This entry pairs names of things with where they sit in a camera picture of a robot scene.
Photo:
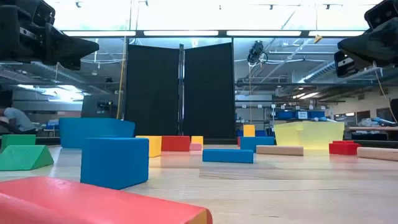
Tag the black fabric partition panel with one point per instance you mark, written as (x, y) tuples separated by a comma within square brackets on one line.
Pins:
[(208, 90), (152, 90)]

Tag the blue plastic bin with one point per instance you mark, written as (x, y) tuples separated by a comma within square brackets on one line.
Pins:
[(93, 130)]

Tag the wooden workbench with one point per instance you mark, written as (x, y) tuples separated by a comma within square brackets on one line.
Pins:
[(373, 128)]

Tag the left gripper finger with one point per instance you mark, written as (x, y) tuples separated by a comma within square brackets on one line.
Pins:
[(71, 48)]

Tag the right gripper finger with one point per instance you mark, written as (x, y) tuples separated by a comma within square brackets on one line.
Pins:
[(373, 46), (343, 71)]

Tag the blue cube block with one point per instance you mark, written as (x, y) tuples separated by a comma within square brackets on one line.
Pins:
[(115, 163)]

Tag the yellow rectangular block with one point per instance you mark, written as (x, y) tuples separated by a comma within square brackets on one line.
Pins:
[(154, 146)]

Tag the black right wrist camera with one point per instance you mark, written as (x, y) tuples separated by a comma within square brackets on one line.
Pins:
[(384, 14)]

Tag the blue storage bin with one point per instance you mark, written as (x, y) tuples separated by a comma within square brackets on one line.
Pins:
[(284, 115), (302, 115)]

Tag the black hanging camera rig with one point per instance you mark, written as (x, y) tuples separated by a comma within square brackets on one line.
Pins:
[(256, 51)]

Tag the long natural wooden block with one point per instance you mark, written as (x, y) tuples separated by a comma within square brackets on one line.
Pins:
[(377, 153), (280, 150)]

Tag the person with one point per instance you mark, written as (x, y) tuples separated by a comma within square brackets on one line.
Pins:
[(17, 119)]

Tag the long green wooden block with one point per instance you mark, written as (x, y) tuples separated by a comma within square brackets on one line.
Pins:
[(17, 140)]

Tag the yellow hanging tag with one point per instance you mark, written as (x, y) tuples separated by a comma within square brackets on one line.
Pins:
[(317, 39)]

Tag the green wedge block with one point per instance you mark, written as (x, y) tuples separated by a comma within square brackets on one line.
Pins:
[(21, 158)]

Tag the blue rectangular block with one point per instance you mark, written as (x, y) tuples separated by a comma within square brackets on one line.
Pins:
[(257, 143)]

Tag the long red wooden block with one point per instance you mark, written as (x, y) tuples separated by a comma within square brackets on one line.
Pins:
[(343, 148), (77, 202)]

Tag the red rectangular block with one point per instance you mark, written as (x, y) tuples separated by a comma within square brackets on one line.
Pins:
[(175, 143)]

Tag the silver ventilation duct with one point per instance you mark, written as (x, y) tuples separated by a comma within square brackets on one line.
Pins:
[(62, 76)]

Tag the blue floor crate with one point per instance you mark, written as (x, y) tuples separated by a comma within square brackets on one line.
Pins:
[(260, 133), (239, 133)]

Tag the black equipment box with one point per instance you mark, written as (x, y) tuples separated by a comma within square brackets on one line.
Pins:
[(99, 106)]

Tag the translucent yellow plastic bin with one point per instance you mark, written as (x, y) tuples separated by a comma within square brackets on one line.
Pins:
[(311, 135)]

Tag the long pink block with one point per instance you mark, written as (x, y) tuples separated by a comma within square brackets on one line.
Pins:
[(195, 147)]

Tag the small yellow block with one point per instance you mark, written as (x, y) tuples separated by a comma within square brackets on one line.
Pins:
[(197, 140)]

